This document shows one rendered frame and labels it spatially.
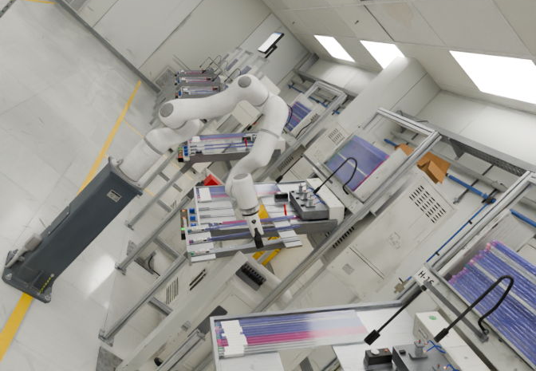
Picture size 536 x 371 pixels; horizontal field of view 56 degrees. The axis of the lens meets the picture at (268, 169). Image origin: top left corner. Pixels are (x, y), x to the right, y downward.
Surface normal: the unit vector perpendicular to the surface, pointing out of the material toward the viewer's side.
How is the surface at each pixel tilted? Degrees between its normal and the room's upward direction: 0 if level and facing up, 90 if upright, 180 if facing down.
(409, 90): 90
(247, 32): 90
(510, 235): 90
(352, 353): 45
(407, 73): 90
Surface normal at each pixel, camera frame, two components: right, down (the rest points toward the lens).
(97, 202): 0.30, 0.40
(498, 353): -0.69, -0.64
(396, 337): 0.01, -0.96
